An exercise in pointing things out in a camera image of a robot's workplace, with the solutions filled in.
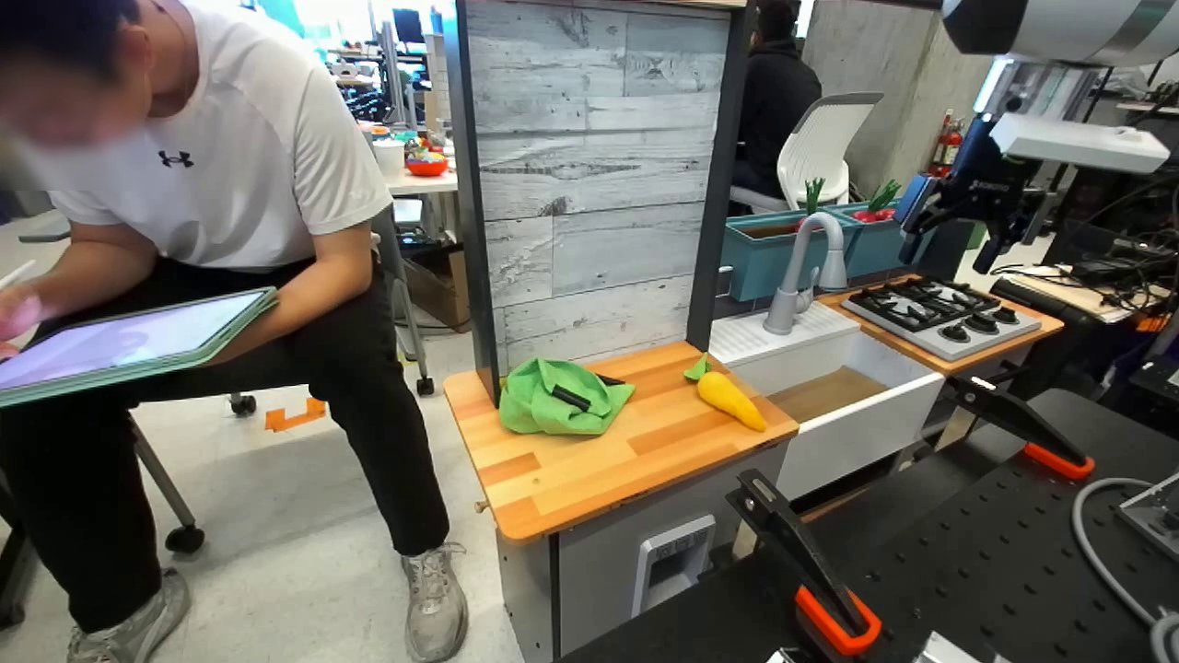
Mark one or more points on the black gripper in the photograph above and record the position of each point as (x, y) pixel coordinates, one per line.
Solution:
(1019, 215)

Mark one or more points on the grey toy tap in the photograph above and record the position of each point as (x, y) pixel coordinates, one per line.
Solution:
(787, 301)

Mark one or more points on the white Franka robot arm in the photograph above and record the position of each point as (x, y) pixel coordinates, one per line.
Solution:
(1070, 25)

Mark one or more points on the red fire extinguisher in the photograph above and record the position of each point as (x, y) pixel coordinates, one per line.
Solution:
(943, 148)

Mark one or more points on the red toy vegetable green leaves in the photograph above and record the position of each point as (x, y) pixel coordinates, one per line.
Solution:
(876, 208)

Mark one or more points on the long teal planter box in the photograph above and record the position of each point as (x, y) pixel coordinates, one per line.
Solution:
(874, 245)

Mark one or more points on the toy gas stove top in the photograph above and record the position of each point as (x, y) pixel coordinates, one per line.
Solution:
(939, 319)

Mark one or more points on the white chair shell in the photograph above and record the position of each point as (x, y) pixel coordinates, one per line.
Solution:
(816, 148)

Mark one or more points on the wooden stove counter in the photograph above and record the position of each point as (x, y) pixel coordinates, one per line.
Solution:
(1045, 328)

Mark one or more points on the small teal planter box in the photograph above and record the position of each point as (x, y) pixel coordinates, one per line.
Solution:
(751, 260)

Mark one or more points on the person in black top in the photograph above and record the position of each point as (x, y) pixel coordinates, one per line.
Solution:
(773, 105)

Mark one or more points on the black orange bar clamp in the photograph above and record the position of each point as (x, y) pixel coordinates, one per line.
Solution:
(1019, 425)
(797, 553)

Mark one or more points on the white toy sink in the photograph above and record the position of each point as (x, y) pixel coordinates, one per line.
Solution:
(860, 429)

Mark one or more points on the yellow toy carrot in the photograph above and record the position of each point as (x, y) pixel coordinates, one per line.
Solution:
(727, 396)

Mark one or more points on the grey wood backsplash panel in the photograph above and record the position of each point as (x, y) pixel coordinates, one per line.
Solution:
(591, 187)

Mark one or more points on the green cloth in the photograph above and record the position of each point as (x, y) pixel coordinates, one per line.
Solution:
(553, 400)

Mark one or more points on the wooden butcher block counter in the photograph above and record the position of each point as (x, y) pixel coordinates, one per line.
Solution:
(591, 475)

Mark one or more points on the grey cabinet with drawer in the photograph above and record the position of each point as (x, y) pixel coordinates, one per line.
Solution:
(603, 564)

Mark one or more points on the red bowl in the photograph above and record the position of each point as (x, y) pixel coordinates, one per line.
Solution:
(424, 165)

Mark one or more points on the person with tablet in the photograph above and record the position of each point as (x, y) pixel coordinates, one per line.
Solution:
(243, 148)

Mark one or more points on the black office stool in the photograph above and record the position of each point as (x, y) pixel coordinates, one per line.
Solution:
(165, 490)

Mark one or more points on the tablet in green case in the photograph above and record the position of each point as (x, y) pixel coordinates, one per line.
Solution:
(121, 344)

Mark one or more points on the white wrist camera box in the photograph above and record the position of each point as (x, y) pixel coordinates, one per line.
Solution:
(1079, 142)

